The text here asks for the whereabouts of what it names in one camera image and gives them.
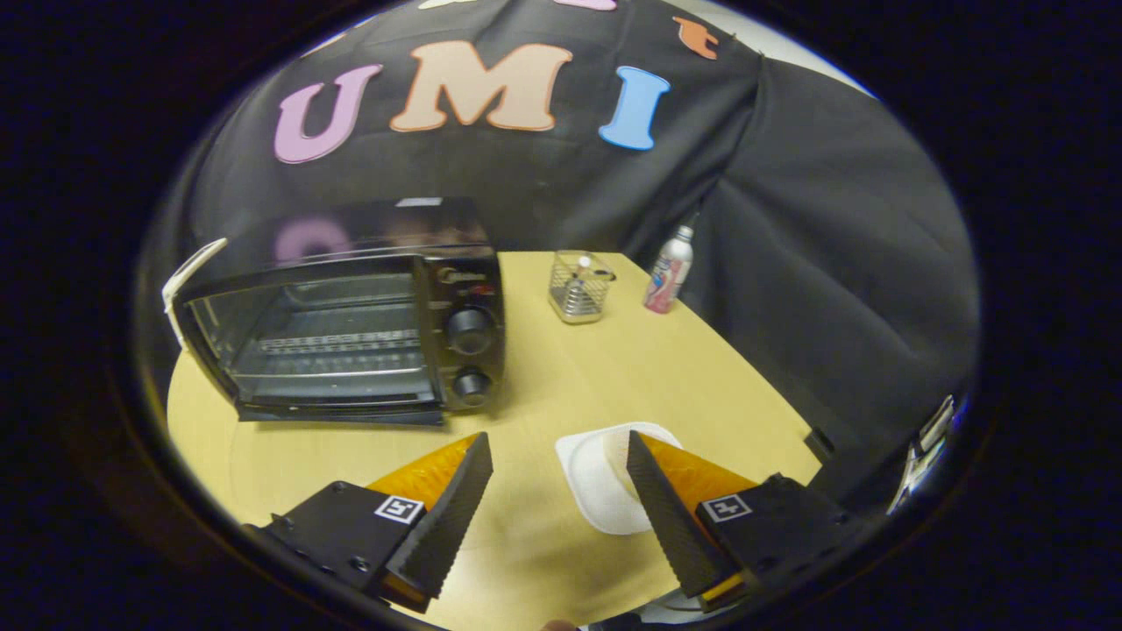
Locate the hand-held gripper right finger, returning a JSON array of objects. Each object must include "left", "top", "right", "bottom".
[{"left": 626, "top": 429, "right": 877, "bottom": 614}]

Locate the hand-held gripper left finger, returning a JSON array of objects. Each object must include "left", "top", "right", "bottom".
[{"left": 244, "top": 431, "right": 494, "bottom": 614}]

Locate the black toaster oven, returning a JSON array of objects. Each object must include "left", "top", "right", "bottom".
[{"left": 171, "top": 197, "right": 508, "bottom": 428}]

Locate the white square plate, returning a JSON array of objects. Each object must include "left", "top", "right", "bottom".
[{"left": 556, "top": 422, "right": 685, "bottom": 536}]

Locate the pink label spray bottle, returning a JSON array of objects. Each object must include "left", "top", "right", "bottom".
[{"left": 644, "top": 225, "right": 695, "bottom": 315}]

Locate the shiny metal object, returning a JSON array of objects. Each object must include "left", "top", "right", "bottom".
[{"left": 888, "top": 394, "right": 958, "bottom": 514}]

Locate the black backdrop cloth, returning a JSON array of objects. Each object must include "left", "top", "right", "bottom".
[{"left": 167, "top": 0, "right": 981, "bottom": 509}]

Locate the white plastic stand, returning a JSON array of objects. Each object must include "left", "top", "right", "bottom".
[{"left": 161, "top": 238, "right": 229, "bottom": 351}]

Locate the metal wire basket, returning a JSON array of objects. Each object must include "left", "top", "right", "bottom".
[{"left": 549, "top": 251, "right": 617, "bottom": 325}]

